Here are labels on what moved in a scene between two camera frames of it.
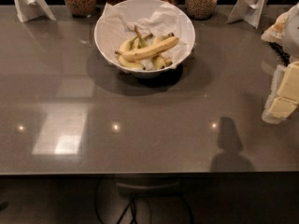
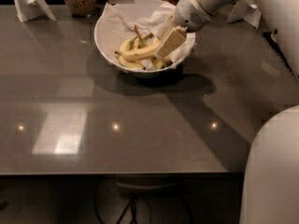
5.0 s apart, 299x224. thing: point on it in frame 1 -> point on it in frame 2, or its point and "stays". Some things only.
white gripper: x=291 y=35 -> x=188 y=12
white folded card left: x=28 y=4 stays
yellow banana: x=152 y=49 stays
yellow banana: x=160 y=61 stays
